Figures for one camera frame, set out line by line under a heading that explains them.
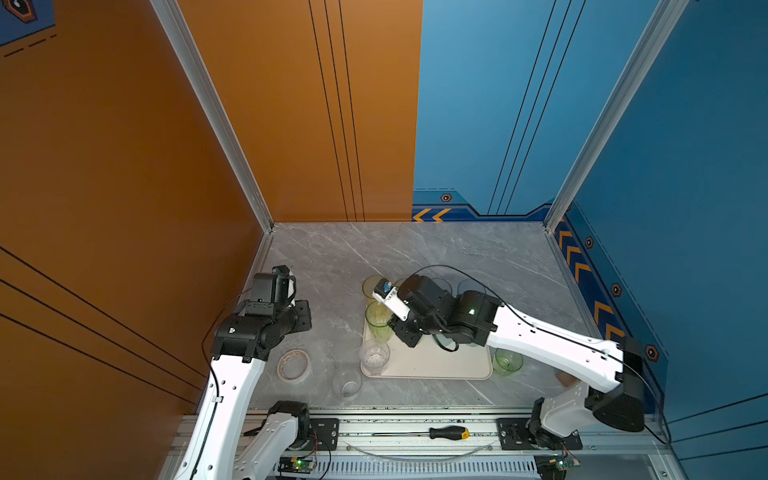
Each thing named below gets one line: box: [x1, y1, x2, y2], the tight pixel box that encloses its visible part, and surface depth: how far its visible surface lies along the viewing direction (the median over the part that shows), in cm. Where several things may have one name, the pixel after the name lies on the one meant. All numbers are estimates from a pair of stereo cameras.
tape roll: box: [276, 348, 311, 383], surface depth 86 cm
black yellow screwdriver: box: [372, 426, 471, 440], surface depth 74 cm
